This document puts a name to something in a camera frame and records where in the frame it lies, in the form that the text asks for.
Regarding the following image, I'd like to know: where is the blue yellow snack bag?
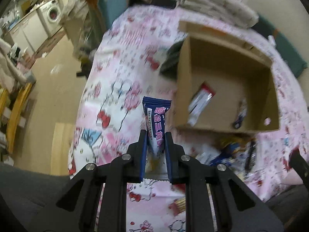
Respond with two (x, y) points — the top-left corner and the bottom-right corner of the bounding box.
(208, 142), (241, 166)

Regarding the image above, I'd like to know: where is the white barcode snack packet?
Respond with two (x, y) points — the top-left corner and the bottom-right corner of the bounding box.
(232, 98), (247, 129)

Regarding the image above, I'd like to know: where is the red white snack bar wrapper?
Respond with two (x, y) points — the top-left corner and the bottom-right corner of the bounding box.
(188, 82), (216, 126)

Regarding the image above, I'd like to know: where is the blue pink candy stick pack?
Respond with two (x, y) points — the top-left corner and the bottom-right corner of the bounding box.
(143, 96), (172, 180)

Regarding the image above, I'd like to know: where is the dark brown snack packet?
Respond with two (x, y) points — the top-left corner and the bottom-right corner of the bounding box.
(244, 139), (257, 173)

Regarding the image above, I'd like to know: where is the teal sofa cushion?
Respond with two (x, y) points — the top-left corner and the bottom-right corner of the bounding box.
(252, 15), (307, 78)

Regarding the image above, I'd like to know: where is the brown cardboard box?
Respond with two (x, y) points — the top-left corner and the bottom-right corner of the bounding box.
(173, 20), (280, 134)

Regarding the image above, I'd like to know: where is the yellow wooden chair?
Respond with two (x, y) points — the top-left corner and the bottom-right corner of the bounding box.
(1, 83), (32, 154)

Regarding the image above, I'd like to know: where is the pink cartoon print tablecloth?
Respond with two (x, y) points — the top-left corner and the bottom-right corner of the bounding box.
(68, 6), (308, 223)

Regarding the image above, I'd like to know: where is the black cloth beside box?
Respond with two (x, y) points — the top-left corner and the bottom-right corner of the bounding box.
(160, 40), (184, 80)

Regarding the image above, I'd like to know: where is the white floral blanket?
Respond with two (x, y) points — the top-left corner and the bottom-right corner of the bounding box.
(176, 0), (259, 29)

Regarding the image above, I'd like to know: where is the white washing machine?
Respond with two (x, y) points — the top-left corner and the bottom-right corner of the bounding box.
(37, 0), (61, 38)

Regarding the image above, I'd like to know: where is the teal armchair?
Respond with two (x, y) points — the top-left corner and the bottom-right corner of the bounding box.
(86, 0), (129, 32)

